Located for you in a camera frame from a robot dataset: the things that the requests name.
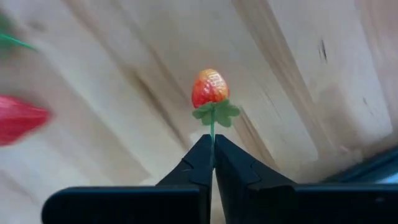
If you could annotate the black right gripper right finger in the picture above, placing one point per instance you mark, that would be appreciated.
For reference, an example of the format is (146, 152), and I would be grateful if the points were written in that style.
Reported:
(280, 205)

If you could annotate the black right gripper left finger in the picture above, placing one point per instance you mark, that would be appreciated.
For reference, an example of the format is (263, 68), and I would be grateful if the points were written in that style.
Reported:
(124, 205)

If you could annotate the small orange-red strawberry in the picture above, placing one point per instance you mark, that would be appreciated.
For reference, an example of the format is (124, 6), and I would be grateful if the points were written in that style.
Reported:
(210, 88)

